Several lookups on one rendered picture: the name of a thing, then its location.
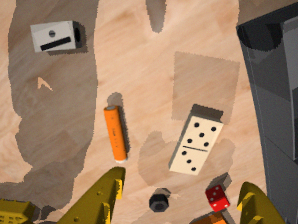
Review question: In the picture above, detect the cream domino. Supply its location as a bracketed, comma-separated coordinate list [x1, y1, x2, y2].
[168, 112, 224, 175]

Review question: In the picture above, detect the grey bin with label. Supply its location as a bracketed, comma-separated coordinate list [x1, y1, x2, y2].
[235, 2, 298, 224]

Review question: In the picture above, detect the red die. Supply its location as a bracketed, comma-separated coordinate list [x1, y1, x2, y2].
[205, 185, 230, 212]

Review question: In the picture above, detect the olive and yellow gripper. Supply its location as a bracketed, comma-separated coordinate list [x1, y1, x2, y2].
[56, 166, 286, 224]

